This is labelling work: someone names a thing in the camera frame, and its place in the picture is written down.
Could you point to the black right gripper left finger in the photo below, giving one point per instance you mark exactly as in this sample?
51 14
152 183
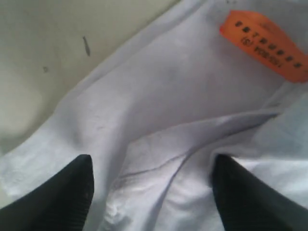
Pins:
61 203

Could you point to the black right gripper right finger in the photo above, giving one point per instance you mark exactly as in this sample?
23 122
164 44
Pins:
246 203

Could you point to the white t-shirt red lettering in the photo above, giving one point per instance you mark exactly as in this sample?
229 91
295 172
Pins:
156 114

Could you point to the orange shirt neck tag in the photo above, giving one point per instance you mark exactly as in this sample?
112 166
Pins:
259 37

